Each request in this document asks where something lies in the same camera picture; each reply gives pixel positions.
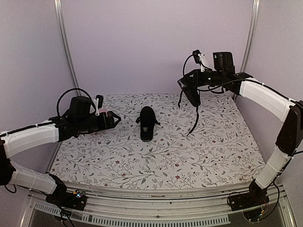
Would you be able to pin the left aluminium frame post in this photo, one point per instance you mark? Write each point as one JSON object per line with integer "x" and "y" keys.
{"x": 64, "y": 39}

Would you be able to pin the aluminium frame post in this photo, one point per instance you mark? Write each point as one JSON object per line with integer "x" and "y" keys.
{"x": 251, "y": 33}
{"x": 64, "y": 39}

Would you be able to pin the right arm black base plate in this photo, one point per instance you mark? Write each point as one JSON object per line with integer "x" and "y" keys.
{"x": 241, "y": 201}

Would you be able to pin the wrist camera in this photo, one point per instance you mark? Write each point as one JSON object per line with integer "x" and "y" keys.
{"x": 97, "y": 104}
{"x": 201, "y": 60}

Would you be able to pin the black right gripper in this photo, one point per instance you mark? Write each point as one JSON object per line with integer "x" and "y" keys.
{"x": 191, "y": 71}

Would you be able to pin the pink plastic plate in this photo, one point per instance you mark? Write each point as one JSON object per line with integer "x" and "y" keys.
{"x": 104, "y": 111}

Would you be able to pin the floral patterned table mat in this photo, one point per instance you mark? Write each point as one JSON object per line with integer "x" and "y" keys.
{"x": 191, "y": 148}

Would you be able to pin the black canvas shoe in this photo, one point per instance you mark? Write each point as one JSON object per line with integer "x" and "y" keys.
{"x": 187, "y": 86}
{"x": 147, "y": 120}

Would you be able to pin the right aluminium frame post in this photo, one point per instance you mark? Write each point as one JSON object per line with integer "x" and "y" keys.
{"x": 251, "y": 33}

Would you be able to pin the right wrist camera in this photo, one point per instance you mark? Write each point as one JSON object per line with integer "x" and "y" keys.
{"x": 201, "y": 60}

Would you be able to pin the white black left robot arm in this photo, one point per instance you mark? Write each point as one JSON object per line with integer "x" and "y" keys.
{"x": 17, "y": 141}

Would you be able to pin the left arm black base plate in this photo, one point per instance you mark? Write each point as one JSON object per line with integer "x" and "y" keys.
{"x": 75, "y": 200}

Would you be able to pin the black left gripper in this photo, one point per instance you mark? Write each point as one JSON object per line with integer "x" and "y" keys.
{"x": 107, "y": 123}

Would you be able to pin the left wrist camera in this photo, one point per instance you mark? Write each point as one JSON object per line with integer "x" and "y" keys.
{"x": 97, "y": 104}

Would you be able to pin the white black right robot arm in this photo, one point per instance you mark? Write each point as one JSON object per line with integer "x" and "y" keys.
{"x": 287, "y": 111}

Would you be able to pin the aluminium front rail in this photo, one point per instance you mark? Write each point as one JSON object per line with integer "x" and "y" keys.
{"x": 202, "y": 207}

